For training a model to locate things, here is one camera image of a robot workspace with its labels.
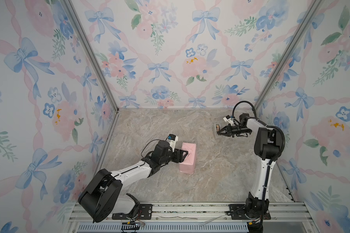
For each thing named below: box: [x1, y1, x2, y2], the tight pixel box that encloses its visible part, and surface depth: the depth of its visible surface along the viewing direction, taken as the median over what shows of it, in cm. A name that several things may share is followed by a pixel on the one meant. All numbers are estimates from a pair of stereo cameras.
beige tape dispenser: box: [213, 122, 223, 140], surface depth 105 cm
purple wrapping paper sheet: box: [178, 142, 197, 175], surface depth 82 cm
